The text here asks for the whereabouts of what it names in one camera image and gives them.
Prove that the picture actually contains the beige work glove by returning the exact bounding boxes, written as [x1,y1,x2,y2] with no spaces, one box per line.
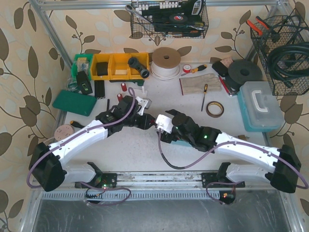
[180,73,222,95]

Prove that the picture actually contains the top wire basket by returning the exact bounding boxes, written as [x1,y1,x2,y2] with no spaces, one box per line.
[129,0,209,40]

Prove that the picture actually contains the wire basket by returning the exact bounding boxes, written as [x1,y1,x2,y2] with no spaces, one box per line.
[129,0,209,40]
[246,3,309,96]

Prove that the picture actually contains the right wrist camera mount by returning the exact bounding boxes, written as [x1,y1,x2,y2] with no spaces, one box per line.
[155,115,173,134]

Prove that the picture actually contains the white peg fixture base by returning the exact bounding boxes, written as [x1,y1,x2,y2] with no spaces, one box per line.
[133,86,148,99]

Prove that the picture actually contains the black green meter device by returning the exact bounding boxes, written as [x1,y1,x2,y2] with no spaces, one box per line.
[76,71,93,95]

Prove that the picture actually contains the yellow storage bin right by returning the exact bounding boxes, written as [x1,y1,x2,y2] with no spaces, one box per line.
[127,53,150,80]

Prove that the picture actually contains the red white tape roll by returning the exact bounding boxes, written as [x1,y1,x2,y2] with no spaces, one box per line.
[183,64,191,73]

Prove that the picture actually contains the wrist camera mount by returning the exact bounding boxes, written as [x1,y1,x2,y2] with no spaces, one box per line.
[155,115,173,134]
[136,96,152,116]

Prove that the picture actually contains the black disc spool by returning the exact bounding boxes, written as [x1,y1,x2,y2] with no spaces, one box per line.
[225,59,263,91]

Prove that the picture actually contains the red utility knife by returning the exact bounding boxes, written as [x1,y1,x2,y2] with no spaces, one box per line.
[218,74,238,97]

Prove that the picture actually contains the black coiled hose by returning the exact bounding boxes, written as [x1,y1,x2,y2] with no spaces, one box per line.
[267,42,309,84]

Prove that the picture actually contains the aluminium front rail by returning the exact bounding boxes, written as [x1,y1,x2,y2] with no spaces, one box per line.
[30,170,293,201]

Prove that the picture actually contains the silver wrench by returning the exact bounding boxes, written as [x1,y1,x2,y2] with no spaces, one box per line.
[125,5,153,24]

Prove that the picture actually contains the orange handled pliers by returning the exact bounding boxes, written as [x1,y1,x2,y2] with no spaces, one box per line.
[246,16,270,36]

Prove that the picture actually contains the green foam pad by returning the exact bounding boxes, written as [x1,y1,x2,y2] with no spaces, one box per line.
[52,90,97,116]

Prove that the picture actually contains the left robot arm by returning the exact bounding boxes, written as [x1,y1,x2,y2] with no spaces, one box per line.
[28,96,155,192]

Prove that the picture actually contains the brass padlock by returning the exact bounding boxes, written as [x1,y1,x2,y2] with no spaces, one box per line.
[238,135,249,141]

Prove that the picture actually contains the red large spring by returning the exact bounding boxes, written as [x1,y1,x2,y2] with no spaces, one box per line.
[121,83,127,92]

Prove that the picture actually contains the green storage bin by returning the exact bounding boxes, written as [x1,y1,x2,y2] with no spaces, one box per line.
[71,54,93,80]

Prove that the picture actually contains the yellow storage bin left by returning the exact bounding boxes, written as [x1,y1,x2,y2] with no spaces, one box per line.
[90,54,111,81]

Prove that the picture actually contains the brown tape roll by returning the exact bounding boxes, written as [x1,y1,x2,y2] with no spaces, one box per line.
[206,101,225,118]

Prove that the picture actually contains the black pipe fitting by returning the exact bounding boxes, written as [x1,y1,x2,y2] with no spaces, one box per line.
[128,57,150,79]

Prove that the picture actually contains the pink round power strip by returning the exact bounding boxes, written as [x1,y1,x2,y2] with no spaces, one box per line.
[54,124,75,141]

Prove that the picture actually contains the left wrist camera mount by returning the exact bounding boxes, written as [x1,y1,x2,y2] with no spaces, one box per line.
[136,96,152,116]

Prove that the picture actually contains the right wire basket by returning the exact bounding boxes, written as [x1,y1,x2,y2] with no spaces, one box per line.
[246,3,309,96]

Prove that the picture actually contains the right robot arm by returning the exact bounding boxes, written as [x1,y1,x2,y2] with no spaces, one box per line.
[155,110,305,193]

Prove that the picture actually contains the yellow black slim screwdriver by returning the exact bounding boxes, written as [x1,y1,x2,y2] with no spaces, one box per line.
[201,84,208,111]

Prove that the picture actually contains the teal clear toolbox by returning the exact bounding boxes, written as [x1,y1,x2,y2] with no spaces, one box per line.
[237,81,284,132]

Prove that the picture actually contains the black slotted block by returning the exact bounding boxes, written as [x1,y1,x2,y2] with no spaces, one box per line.
[94,80,105,100]

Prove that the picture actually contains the white cable spool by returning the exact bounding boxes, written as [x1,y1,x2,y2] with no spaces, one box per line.
[151,47,181,81]

